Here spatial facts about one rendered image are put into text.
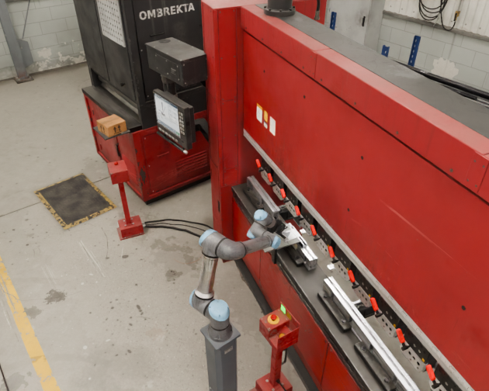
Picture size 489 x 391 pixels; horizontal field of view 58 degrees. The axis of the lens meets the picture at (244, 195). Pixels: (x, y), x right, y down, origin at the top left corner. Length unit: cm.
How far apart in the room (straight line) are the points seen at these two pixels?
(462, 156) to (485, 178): 11
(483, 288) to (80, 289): 336
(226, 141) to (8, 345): 235
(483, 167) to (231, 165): 236
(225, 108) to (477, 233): 214
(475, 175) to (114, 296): 323
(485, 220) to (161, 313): 286
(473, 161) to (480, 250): 32
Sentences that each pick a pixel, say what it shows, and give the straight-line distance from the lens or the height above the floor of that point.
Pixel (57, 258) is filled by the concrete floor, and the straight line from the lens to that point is 465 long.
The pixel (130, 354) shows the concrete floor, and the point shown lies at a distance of 373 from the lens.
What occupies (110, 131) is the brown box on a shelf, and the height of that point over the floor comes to 105.
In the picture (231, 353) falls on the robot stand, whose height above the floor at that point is 63.
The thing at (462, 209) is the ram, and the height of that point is 207.
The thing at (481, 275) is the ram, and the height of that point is 188.
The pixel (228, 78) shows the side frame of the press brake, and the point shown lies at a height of 182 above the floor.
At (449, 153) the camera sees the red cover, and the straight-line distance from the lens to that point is 168.
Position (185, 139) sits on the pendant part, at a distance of 347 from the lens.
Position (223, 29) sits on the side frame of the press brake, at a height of 216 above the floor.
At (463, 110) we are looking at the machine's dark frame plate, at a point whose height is 230.
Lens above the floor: 303
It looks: 37 degrees down
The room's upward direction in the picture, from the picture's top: straight up
